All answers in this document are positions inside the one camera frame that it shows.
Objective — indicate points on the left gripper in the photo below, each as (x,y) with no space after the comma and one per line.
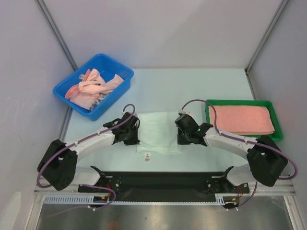
(135,141)

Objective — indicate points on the green plastic tray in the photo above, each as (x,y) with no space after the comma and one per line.
(276,136)

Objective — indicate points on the pink towel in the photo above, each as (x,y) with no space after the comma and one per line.
(85,92)
(242,119)

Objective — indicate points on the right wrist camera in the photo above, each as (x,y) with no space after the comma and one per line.
(182,112)

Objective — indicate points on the blue plastic bin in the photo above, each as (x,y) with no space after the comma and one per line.
(107,67)

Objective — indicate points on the light blue towel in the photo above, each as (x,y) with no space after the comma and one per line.
(158,133)

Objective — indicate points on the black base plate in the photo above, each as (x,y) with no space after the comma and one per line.
(166,186)

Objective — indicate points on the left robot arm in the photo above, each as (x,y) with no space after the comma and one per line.
(59,164)

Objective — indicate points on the pink towel in bin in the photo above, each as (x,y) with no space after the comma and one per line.
(85,92)

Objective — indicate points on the aluminium frame rail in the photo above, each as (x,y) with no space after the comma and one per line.
(281,186)

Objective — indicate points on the white slotted cable duct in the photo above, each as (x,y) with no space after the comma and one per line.
(77,199)

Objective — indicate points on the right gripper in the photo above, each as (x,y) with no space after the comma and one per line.
(182,135)

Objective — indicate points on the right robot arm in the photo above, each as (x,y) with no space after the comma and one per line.
(264,164)

